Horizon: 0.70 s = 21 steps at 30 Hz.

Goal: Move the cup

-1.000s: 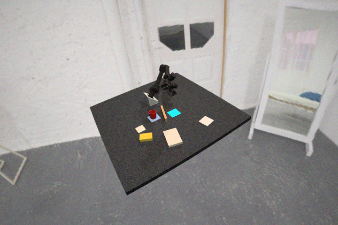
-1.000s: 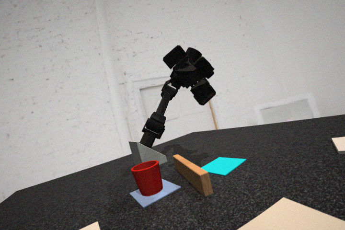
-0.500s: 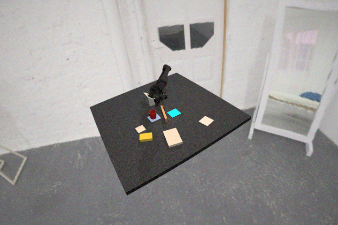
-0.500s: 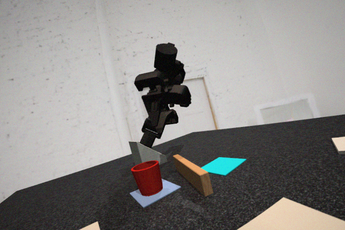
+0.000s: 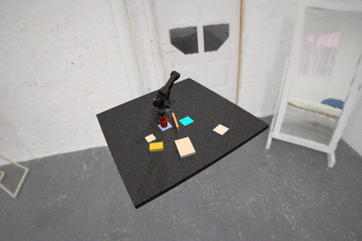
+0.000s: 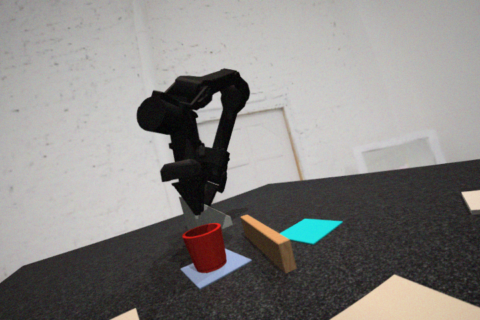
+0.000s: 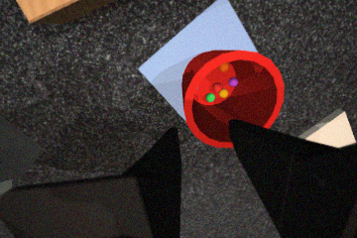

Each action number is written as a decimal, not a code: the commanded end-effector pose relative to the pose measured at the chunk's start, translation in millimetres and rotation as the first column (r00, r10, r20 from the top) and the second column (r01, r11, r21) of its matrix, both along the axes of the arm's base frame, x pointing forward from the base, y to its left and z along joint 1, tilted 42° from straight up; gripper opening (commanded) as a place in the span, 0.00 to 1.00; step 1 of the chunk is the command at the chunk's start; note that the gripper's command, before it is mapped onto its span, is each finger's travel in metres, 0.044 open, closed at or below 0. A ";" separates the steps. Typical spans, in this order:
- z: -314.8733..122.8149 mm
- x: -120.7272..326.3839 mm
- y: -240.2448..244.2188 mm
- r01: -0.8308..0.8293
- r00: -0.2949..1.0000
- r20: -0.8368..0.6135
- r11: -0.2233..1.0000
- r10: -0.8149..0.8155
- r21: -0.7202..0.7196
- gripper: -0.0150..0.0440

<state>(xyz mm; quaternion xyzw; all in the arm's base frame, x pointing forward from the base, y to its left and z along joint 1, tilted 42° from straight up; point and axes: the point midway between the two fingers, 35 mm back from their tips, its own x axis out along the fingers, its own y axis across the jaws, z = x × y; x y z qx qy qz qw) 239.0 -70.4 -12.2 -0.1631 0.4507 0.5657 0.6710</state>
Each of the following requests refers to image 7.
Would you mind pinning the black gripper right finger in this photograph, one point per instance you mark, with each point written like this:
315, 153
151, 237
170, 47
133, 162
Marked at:
309, 189

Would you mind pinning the purple marble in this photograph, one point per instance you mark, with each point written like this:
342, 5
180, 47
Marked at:
233, 81

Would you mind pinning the green marble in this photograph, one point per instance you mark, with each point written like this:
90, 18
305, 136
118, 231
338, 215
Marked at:
210, 97

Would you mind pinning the brown wooden block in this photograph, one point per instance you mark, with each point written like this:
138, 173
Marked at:
58, 11

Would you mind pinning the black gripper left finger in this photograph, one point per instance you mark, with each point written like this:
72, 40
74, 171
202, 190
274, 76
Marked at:
143, 202

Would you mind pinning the red cup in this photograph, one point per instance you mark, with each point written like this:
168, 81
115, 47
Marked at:
257, 98

